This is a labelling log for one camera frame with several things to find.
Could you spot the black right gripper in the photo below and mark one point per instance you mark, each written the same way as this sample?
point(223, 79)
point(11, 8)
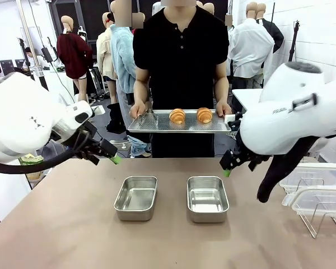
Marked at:
point(246, 154)

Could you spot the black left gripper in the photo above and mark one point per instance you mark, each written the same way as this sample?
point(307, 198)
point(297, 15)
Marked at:
point(91, 145)

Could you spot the rectangular steel container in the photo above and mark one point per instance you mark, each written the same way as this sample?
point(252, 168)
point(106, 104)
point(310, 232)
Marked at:
point(207, 199)
point(135, 199)

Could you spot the metal serving tongs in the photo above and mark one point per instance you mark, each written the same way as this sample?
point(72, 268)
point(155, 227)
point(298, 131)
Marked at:
point(147, 119)

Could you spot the golden croissant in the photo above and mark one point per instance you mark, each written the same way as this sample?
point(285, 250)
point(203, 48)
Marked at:
point(177, 116)
point(204, 115)

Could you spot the perforated metal baking tray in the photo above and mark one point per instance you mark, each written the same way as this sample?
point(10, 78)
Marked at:
point(184, 126)

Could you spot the clear plastic container lid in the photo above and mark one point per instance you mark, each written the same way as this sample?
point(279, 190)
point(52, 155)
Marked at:
point(319, 175)
point(322, 200)

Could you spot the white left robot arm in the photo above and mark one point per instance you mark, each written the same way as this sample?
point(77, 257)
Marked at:
point(16, 117)

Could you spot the person's left forearm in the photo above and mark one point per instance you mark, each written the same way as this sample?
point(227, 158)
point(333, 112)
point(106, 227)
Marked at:
point(222, 88)

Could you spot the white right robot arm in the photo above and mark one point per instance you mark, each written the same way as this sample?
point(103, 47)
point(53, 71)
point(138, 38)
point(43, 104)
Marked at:
point(282, 123)

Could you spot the person's right forearm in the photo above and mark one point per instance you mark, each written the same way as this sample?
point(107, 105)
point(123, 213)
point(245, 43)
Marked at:
point(141, 87)

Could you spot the person's left hand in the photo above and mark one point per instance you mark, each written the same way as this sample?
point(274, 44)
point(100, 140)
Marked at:
point(223, 108)

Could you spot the person's right hand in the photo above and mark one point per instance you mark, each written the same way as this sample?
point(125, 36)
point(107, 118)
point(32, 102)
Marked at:
point(137, 110)

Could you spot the green snack bag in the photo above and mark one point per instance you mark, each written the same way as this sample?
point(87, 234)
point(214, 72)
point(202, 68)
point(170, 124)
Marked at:
point(30, 161)

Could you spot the mannequin in light blue fleece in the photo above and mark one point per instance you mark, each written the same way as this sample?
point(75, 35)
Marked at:
point(123, 61)

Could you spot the mannequin in cream jacket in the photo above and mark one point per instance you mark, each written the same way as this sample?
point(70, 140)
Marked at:
point(104, 56)

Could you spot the mannequin in dark red hoodie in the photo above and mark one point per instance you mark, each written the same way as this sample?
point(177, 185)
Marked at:
point(74, 53)

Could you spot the person's black shirt torso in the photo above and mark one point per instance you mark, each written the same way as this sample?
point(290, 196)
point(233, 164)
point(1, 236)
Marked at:
point(182, 75)

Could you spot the mannequin in white shirt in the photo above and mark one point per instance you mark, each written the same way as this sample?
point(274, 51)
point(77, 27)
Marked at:
point(249, 50)

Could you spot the seated person in white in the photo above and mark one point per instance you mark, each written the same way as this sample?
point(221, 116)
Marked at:
point(35, 59)

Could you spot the silver light stand pole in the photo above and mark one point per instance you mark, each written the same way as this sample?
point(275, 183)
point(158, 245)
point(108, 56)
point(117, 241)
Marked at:
point(35, 56)

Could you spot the black tripod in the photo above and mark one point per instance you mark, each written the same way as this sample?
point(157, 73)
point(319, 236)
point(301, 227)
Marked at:
point(294, 42)

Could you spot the mannequin in black jacket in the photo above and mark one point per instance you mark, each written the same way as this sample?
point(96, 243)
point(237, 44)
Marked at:
point(274, 33)

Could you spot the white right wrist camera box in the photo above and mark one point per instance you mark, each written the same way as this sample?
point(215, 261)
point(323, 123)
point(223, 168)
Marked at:
point(233, 117)

